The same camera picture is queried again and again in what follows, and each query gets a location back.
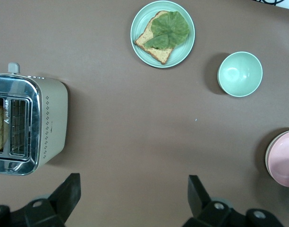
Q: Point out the beige steel toaster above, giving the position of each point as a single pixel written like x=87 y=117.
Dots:
x=51 y=118

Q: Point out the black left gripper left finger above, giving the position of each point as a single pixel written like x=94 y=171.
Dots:
x=69 y=191

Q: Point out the brown table cloth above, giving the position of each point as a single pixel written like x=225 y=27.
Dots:
x=135 y=130

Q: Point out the pink plate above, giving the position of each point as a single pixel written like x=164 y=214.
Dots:
x=285 y=163

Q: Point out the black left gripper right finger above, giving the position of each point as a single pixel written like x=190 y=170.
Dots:
x=198 y=194

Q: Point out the green plate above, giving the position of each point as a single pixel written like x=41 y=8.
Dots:
x=184 y=50

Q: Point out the green bowl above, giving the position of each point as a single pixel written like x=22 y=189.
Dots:
x=240 y=74

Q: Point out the green lettuce leaf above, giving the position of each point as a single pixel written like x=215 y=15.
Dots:
x=171 y=28

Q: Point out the brown bread slice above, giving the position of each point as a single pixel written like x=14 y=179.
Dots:
x=158 y=53

